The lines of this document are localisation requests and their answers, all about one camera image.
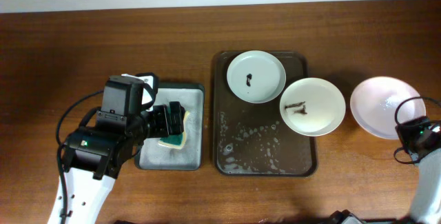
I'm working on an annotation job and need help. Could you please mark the green yellow sponge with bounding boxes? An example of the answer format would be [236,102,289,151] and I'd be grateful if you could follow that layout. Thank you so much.
[158,111,190,150]

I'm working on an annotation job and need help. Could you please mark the pale green plate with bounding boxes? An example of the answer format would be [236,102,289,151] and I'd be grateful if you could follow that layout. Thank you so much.
[226,50,287,103]

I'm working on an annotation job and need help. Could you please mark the cream white plate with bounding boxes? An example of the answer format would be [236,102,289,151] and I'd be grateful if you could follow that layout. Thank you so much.
[279,78,346,136]

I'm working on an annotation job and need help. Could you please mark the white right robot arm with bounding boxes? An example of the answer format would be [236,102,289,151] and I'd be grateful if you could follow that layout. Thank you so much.
[394,116,440,223]

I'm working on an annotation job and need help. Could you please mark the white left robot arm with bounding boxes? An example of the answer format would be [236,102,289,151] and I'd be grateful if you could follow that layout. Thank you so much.
[49,101,188,223]

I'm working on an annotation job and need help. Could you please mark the small black sponge tray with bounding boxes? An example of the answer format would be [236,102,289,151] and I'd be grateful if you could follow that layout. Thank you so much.
[134,83,205,171]

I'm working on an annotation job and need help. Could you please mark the brown serving tray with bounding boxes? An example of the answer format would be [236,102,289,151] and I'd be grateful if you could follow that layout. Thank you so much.
[212,51,318,177]

